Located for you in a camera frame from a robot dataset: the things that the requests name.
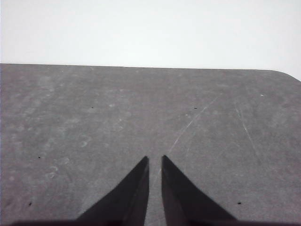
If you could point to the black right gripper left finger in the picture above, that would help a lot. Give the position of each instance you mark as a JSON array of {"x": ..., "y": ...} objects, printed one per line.
[{"x": 131, "y": 200}]

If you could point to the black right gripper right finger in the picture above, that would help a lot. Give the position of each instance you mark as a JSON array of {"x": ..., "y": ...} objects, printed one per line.
[{"x": 181, "y": 200}]

